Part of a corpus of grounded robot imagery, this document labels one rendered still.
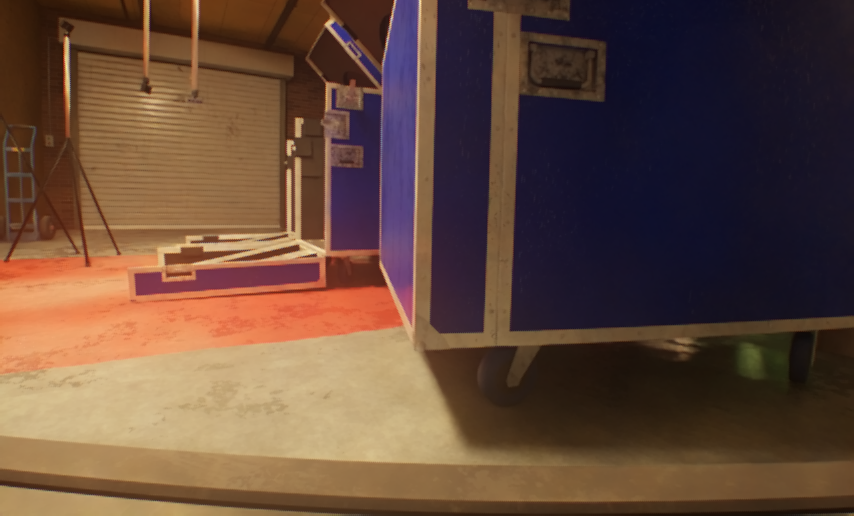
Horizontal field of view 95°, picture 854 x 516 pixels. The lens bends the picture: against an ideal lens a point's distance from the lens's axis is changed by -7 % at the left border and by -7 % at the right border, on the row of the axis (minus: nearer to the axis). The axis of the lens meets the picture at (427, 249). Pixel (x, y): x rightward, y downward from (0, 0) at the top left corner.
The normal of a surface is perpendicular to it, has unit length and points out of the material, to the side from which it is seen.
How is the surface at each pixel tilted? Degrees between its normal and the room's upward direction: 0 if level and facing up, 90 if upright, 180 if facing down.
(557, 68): 90
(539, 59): 90
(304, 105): 90
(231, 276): 90
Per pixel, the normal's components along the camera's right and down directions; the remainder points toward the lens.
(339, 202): 0.44, 0.09
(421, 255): 0.17, 0.10
